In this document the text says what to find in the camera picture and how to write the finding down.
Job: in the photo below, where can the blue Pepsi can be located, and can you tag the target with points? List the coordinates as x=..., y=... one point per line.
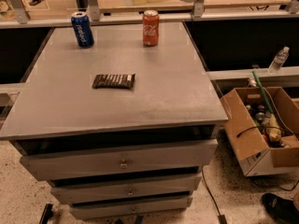
x=82, y=28

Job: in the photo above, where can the red Coca-Cola can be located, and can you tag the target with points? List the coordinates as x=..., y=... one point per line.
x=150, y=27

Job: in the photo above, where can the dark chocolate bar wrapper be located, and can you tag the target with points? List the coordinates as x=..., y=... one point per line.
x=114, y=81

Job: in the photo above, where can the green stick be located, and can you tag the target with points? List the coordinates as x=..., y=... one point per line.
x=260, y=86

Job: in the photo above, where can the clear plastic water bottle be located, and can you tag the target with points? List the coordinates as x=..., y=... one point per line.
x=279, y=60

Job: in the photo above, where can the wooden shelf with metal rails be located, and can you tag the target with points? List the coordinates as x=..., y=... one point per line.
x=57, y=13

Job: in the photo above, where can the brown cardboard box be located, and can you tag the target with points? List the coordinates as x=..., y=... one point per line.
x=251, y=147

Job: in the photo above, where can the grey drawer cabinet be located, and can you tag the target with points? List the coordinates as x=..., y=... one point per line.
x=172, y=99

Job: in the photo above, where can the top grey drawer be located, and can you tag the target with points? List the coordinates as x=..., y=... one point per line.
x=119, y=160

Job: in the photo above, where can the grey drawer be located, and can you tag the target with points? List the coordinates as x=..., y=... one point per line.
x=139, y=187
x=119, y=160
x=131, y=207

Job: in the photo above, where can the middle grey drawer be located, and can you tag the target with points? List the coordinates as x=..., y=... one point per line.
x=139, y=187

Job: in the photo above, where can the bottom grey drawer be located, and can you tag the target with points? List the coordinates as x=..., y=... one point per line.
x=131, y=207

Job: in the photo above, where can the black shoe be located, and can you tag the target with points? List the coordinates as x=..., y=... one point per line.
x=282, y=210

